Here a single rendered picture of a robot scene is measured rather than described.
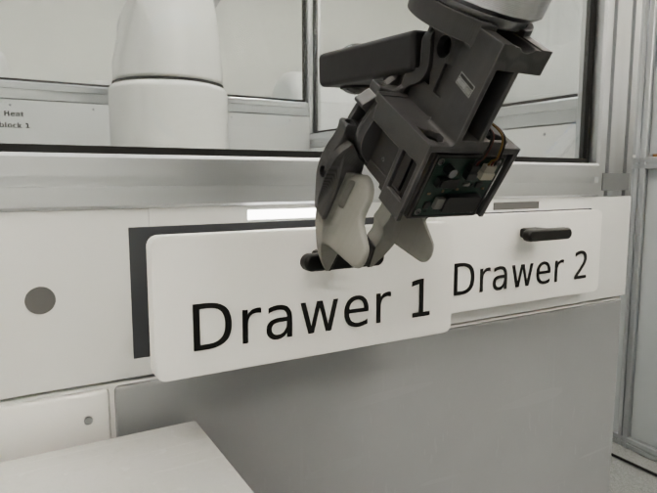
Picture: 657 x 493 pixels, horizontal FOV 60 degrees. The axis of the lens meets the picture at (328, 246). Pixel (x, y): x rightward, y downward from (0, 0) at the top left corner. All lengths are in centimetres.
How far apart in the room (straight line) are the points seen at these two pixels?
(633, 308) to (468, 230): 166
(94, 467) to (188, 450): 7
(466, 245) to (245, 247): 30
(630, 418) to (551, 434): 153
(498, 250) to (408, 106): 37
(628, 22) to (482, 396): 54
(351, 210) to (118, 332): 23
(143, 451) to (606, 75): 72
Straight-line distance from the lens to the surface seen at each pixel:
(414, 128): 33
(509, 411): 80
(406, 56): 37
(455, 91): 33
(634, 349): 232
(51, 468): 49
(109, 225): 50
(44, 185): 50
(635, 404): 238
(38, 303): 50
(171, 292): 44
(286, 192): 55
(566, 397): 88
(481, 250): 68
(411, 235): 43
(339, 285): 50
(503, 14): 32
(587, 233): 82
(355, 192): 39
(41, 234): 50
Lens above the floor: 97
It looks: 7 degrees down
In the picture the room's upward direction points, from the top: straight up
